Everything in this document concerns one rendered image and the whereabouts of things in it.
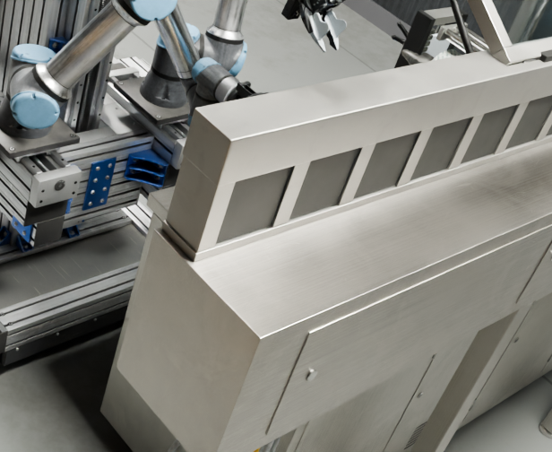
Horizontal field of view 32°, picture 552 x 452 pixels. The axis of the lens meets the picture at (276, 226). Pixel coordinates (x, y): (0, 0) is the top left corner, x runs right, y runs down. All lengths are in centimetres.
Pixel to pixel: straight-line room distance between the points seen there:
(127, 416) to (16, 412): 38
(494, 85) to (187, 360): 73
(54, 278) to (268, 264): 180
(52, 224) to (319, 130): 151
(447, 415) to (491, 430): 111
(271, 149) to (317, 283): 22
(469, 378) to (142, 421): 94
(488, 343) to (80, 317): 137
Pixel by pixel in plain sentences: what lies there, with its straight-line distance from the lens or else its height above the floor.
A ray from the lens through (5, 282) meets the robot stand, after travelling 314.
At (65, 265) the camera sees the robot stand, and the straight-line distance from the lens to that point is 324.
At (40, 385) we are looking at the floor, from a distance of 313.
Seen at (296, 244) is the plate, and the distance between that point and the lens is 150.
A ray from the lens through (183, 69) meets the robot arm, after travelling 265.
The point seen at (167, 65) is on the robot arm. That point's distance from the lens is 291.
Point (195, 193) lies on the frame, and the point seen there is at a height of 154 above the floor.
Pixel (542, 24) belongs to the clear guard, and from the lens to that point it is 197.
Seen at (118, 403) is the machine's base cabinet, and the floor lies 20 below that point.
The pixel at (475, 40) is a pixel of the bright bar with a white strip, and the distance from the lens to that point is 242.
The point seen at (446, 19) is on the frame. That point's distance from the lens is 255.
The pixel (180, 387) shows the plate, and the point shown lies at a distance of 150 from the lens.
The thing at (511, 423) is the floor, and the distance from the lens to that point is 366.
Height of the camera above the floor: 231
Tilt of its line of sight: 35 degrees down
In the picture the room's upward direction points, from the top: 20 degrees clockwise
